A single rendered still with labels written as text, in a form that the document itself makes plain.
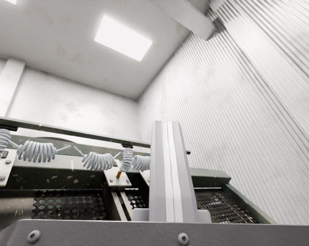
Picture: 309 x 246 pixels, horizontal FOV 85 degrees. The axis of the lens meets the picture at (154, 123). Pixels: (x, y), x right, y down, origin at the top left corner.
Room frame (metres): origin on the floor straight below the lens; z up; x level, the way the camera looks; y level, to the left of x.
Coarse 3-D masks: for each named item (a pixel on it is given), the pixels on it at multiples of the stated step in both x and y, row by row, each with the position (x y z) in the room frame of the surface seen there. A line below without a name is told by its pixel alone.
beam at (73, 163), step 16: (16, 160) 0.51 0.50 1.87; (32, 160) 0.54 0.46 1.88; (64, 160) 0.62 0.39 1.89; (80, 160) 0.67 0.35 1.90; (16, 176) 0.53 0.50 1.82; (32, 176) 0.56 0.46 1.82; (48, 176) 0.59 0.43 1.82; (64, 176) 0.63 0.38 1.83; (80, 176) 0.66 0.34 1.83; (96, 176) 0.71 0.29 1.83; (128, 176) 0.81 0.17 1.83; (192, 176) 1.11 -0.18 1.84; (208, 176) 1.22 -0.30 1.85; (224, 176) 1.37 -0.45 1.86
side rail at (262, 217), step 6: (222, 186) 1.42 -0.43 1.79; (228, 186) 1.39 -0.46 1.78; (228, 192) 1.40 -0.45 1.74; (234, 192) 1.37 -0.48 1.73; (240, 192) 1.41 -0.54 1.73; (234, 198) 1.38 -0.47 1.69; (240, 198) 1.35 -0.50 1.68; (246, 198) 1.38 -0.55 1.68; (240, 204) 1.36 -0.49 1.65; (246, 204) 1.33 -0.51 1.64; (252, 204) 1.35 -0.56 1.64; (246, 210) 1.34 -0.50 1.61; (252, 210) 1.31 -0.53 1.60; (258, 210) 1.31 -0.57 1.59; (252, 216) 1.32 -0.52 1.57; (258, 216) 1.30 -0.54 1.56; (264, 216) 1.28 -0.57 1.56; (264, 222) 1.28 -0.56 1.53; (270, 222) 1.26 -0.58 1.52; (276, 222) 1.30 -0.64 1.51
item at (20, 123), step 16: (32, 128) 0.42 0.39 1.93; (48, 128) 0.45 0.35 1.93; (64, 128) 0.48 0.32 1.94; (16, 144) 0.42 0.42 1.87; (32, 144) 0.45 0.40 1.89; (48, 144) 0.45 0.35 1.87; (128, 144) 0.66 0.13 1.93; (144, 144) 0.71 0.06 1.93; (48, 160) 0.48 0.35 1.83; (96, 160) 0.56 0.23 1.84; (112, 160) 0.60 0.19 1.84; (144, 160) 0.70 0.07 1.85
